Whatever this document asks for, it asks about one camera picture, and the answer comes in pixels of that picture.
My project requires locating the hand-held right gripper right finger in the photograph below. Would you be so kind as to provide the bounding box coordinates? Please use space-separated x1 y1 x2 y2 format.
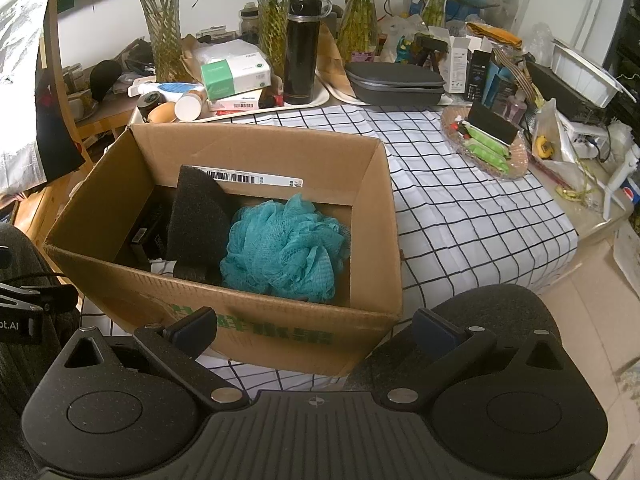
382 307 563 406

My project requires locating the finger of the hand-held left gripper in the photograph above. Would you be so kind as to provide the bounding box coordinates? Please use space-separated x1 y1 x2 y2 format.
0 280 79 317

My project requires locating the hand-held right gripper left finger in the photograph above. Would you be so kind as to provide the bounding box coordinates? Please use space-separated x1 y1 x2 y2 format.
59 306 251 403

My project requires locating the brown cardboard box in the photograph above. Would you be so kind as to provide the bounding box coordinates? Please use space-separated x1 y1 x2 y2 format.
44 122 405 378

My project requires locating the black small box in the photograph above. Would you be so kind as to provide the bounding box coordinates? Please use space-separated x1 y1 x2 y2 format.
112 200 173 271

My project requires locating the black foam sponge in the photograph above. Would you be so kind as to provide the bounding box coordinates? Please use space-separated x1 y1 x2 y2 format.
165 164 233 283

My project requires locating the teal mesh bath pouf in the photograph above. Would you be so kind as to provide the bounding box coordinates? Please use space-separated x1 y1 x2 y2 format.
220 192 351 303

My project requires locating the black white checked cloth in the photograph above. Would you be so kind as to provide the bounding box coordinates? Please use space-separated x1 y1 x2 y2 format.
75 95 580 391

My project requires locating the wooden side table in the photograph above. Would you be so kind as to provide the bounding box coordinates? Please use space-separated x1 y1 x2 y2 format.
60 60 151 161

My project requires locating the green snack packet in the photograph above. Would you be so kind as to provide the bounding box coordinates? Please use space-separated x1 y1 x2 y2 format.
462 122 506 157
465 141 511 173

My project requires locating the oval glass dish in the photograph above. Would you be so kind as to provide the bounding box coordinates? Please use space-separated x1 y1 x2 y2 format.
440 105 530 181

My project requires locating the tan oval case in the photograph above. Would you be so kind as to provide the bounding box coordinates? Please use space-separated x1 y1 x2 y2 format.
146 101 178 124

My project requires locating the yellow tape measure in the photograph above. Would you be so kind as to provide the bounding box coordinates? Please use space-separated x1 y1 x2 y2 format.
532 135 556 161

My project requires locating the black box on dish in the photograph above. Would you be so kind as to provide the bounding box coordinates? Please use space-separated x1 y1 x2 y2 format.
467 104 521 146

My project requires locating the silver black light reflector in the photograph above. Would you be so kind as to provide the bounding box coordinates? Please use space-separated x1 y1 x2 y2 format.
0 0 86 196

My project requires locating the white capped bottle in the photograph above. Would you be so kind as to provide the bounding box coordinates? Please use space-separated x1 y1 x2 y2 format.
174 91 208 122

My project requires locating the black round object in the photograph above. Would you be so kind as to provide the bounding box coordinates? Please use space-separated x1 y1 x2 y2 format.
90 60 123 103

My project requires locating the white red flat box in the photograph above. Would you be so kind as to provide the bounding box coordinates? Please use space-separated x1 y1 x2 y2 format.
207 87 263 112

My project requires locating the pink small bottle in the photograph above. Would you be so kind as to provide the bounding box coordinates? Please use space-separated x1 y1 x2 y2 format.
502 95 528 126

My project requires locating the white blue spray bottle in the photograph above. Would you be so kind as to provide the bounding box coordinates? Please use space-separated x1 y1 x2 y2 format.
127 81 208 103

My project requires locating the white small stand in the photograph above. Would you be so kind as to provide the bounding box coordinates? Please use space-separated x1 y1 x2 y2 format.
602 147 640 221

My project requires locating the grey zip case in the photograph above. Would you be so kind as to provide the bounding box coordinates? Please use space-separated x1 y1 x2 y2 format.
344 61 447 107

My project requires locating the blue tall carton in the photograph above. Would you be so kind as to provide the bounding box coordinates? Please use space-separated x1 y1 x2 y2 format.
482 62 518 108

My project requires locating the white flat plate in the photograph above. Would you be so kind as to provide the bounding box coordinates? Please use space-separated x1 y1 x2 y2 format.
315 67 386 107

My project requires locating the green white tissue pack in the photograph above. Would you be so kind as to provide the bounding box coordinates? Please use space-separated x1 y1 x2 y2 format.
192 40 273 101

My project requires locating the black tall carton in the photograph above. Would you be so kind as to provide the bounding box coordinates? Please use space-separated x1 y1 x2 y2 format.
465 50 493 102

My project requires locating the black flat box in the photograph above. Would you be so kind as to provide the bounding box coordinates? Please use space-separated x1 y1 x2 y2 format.
525 62 611 123

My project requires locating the white tall carton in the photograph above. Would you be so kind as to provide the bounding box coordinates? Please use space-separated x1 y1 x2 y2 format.
446 35 471 93

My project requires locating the black mini tripod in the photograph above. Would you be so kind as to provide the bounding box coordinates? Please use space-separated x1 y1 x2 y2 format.
415 34 448 73

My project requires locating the brown paper bag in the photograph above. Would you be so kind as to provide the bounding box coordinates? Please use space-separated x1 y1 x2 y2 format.
315 22 351 91

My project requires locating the black thermos bottle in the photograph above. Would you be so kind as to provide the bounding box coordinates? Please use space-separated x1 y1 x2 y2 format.
282 0 333 106

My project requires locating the white plastic food container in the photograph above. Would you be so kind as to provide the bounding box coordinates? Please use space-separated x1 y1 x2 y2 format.
550 42 636 108

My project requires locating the yellow folded cloth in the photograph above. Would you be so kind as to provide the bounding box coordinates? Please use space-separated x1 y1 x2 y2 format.
466 21 523 46

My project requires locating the dark glass jar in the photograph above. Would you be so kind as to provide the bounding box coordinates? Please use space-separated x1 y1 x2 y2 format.
239 2 261 43

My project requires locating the grey flat ribbon cable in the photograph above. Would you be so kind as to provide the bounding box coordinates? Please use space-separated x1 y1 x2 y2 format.
492 47 536 106

